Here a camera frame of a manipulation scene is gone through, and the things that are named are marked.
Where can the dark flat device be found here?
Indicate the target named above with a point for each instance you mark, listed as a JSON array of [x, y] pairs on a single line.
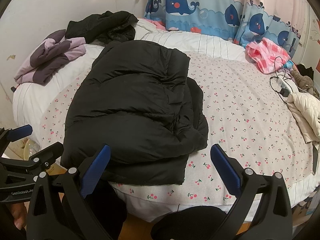
[[315, 160]]

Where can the person's left hand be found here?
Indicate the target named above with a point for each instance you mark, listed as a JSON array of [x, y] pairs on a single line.
[[20, 217]]

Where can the purple patterned cloth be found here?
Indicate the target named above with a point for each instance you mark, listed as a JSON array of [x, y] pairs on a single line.
[[50, 55]]

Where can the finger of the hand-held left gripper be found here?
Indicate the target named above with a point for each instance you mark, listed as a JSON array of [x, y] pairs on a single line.
[[21, 132], [50, 152]]

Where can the pink checkered cloth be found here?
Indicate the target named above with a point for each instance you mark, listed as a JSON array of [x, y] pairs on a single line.
[[265, 55]]

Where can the small black cloth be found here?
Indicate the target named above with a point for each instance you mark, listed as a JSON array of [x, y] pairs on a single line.
[[306, 70]]

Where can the pale plastic basin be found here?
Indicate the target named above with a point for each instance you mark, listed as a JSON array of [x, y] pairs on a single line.
[[31, 150]]

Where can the large black puffer jacket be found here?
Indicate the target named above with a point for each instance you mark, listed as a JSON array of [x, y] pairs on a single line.
[[130, 105]]

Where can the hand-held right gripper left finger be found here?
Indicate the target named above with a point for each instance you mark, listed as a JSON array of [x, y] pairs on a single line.
[[96, 171]]

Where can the blue whale print curtain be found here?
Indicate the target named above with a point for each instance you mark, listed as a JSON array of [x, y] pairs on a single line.
[[185, 5]]

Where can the cream puffer jacket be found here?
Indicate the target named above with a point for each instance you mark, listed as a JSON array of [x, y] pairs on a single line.
[[305, 107]]

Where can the tan plush toy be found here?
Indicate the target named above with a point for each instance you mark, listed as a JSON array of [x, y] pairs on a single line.
[[303, 82]]

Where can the black charger plug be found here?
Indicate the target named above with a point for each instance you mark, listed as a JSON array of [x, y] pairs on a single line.
[[285, 92]]

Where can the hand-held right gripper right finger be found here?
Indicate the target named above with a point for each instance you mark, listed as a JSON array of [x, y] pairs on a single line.
[[225, 171]]

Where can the crumpled black jacket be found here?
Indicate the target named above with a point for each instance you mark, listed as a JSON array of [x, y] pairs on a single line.
[[107, 25]]

